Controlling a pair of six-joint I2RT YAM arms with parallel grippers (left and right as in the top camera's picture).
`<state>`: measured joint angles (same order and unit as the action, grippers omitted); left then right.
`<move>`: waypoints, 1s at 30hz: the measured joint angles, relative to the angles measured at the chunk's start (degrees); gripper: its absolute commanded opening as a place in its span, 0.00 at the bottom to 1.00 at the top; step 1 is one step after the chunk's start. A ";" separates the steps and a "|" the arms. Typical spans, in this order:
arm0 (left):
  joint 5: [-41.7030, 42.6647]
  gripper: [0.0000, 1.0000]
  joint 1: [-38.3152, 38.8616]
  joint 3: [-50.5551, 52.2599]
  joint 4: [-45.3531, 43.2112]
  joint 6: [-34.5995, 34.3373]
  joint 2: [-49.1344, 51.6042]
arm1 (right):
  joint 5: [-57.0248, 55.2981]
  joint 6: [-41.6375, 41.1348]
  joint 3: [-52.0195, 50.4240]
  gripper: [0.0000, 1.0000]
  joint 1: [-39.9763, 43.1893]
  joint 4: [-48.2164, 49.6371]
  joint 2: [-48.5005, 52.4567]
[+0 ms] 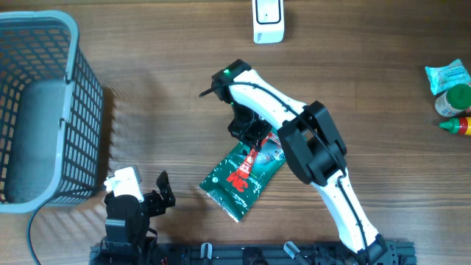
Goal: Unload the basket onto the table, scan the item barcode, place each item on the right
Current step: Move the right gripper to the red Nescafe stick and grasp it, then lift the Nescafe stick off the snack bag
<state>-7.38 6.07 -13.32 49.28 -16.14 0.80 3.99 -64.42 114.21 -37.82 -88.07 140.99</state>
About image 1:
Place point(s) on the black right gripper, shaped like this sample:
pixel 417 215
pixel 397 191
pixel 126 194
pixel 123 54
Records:
pixel 252 137

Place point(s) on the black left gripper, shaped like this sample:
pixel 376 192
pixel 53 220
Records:
pixel 159 206

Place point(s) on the red Nescafe sachet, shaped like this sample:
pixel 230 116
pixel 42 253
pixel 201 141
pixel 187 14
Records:
pixel 270 151

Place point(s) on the green 3M gloves packet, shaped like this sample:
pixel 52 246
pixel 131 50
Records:
pixel 232 193

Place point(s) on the light blue wipes pack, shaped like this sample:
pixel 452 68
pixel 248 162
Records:
pixel 444 78

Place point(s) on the green round lid container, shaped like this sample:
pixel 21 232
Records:
pixel 453 101

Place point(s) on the red sauce bottle green cap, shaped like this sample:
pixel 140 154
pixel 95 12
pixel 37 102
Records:
pixel 458 126

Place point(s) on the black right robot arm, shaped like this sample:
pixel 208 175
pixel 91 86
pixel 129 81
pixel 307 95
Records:
pixel 313 148

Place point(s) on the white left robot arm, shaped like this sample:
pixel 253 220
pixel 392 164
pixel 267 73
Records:
pixel 129 238

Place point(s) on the white barcode scanner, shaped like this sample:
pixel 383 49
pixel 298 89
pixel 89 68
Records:
pixel 268 21

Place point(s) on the grey plastic basket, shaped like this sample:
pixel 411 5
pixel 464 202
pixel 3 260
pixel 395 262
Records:
pixel 51 112

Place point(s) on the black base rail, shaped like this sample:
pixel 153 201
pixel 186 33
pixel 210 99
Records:
pixel 322 253

